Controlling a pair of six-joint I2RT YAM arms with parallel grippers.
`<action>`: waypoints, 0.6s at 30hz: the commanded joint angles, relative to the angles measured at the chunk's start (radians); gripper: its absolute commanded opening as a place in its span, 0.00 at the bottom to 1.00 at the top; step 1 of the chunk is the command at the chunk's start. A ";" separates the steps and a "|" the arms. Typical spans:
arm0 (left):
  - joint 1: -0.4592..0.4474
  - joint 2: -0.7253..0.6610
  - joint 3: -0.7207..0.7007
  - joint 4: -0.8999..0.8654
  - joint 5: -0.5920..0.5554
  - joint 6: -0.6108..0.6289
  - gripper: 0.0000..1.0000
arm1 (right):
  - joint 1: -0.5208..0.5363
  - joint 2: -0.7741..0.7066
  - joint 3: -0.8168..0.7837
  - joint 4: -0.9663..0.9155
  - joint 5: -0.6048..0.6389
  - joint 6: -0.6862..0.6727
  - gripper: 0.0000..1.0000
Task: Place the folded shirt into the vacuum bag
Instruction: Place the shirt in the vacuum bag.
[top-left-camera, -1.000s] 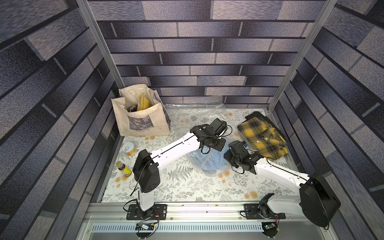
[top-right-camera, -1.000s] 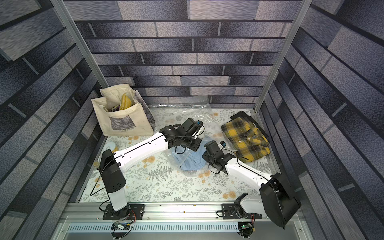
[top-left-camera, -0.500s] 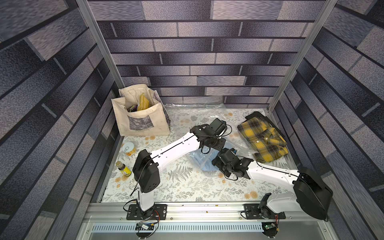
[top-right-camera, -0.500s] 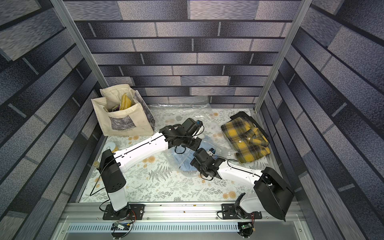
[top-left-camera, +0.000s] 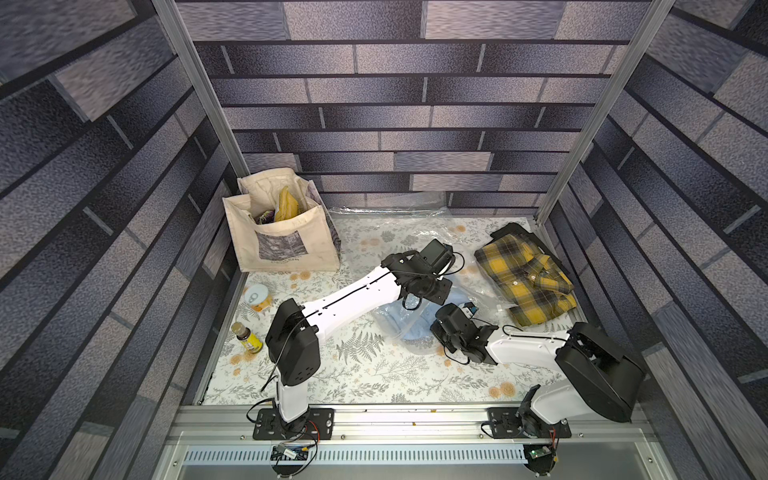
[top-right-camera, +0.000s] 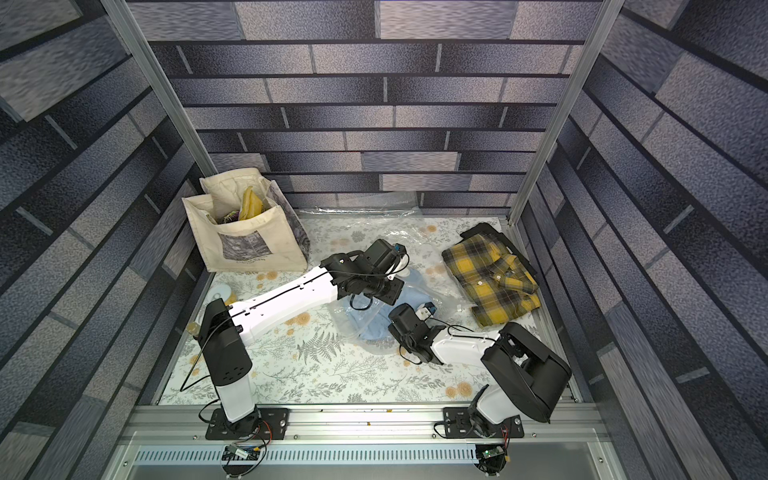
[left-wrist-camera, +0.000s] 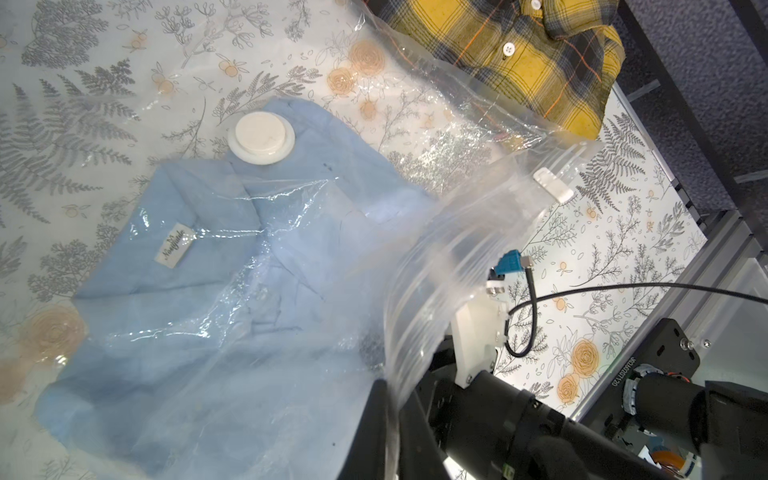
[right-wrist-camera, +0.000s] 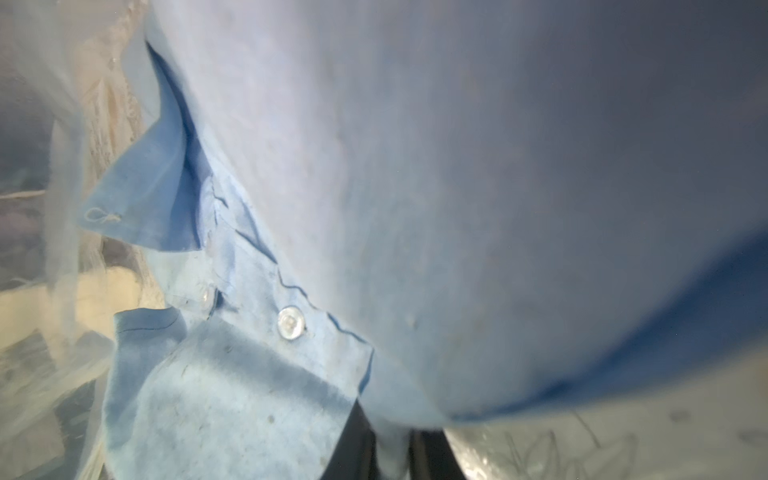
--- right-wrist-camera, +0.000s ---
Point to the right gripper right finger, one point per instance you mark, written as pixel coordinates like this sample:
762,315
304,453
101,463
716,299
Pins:
431,457

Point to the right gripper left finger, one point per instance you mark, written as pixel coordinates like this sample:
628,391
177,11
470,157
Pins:
354,457

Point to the light blue shirt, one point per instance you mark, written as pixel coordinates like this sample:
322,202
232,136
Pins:
449,212

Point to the clear plastic vacuum bag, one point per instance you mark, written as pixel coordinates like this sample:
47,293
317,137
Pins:
67,113

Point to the floral patterned table cloth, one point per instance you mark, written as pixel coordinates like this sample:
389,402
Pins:
711,426

